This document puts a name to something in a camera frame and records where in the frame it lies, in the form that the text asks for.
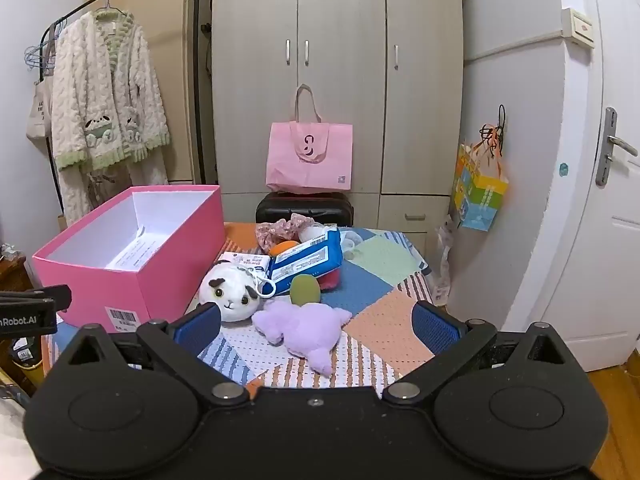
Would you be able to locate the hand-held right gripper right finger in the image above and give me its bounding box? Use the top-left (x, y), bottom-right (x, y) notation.
top-left (382, 301), bottom-right (581, 406)

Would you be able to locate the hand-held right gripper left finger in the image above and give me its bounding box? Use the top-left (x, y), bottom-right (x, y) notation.
top-left (59, 304), bottom-right (251, 407)

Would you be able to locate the white dog plush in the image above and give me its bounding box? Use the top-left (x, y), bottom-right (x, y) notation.
top-left (199, 259), bottom-right (277, 322)

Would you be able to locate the small white wipes pack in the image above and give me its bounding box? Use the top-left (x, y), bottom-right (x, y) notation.
top-left (217, 251), bottom-right (273, 276)

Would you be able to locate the pink cardboard box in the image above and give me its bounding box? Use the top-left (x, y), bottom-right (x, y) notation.
top-left (32, 185), bottom-right (227, 335)

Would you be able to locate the purple plush toy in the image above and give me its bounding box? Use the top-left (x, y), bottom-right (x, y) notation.
top-left (251, 299), bottom-right (353, 378)

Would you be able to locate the green oval plush toy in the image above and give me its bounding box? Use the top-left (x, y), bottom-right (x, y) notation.
top-left (290, 275), bottom-right (322, 307)

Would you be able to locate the red strawberry plush toy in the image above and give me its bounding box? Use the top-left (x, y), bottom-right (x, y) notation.
top-left (315, 267), bottom-right (343, 291)

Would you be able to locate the floral fabric scrunchie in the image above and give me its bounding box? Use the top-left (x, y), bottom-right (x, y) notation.
top-left (256, 214), bottom-right (323, 253)

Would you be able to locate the blue wet wipes pack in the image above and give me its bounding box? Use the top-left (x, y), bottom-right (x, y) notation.
top-left (270, 229), bottom-right (345, 296)

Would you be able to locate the wooden nightstand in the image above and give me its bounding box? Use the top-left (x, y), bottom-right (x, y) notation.
top-left (0, 252), bottom-right (36, 293)

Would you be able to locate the clear plastic bag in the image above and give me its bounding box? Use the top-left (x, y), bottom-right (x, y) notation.
top-left (434, 212), bottom-right (458, 306)

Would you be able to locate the patchwork tablecloth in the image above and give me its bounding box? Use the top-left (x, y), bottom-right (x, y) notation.
top-left (42, 222), bottom-right (431, 391)

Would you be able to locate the white printed paper sheet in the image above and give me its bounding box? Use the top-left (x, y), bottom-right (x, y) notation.
top-left (107, 227), bottom-right (163, 271)

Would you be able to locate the colourful paper gift bag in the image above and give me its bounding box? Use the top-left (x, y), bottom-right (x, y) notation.
top-left (451, 144), bottom-right (510, 232)

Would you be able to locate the black suitcase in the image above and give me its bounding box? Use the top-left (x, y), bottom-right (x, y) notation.
top-left (255, 191), bottom-right (355, 227)

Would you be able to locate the white door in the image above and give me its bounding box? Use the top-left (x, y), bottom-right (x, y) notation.
top-left (505, 0), bottom-right (640, 371)

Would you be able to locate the pink tote bag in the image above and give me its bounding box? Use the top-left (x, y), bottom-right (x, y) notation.
top-left (265, 84), bottom-right (354, 196)

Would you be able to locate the beige canvas tote bag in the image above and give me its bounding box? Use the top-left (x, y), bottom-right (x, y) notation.
top-left (25, 77), bottom-right (55, 140)

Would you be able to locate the cream fluffy robe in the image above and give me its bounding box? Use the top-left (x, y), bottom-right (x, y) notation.
top-left (50, 9), bottom-right (172, 226)

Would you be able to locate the tan flat board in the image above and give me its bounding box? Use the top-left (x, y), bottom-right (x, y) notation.
top-left (82, 0), bottom-right (201, 183)

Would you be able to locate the grey wooden wardrobe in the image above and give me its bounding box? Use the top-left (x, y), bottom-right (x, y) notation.
top-left (211, 0), bottom-right (465, 256)

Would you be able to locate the black clothes rack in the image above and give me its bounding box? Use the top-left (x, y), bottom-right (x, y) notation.
top-left (37, 0), bottom-right (206, 186)

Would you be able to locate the black wall hook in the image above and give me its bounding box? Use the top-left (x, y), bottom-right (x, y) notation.
top-left (479, 105), bottom-right (507, 156)

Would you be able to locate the silver door handle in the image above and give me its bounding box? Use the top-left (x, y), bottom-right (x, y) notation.
top-left (595, 107), bottom-right (640, 187)

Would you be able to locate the bunch of wire hangers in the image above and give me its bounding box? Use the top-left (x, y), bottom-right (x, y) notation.
top-left (24, 17), bottom-right (66, 73)

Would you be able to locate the white wall box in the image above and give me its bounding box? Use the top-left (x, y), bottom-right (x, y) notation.
top-left (561, 8), bottom-right (596, 48)

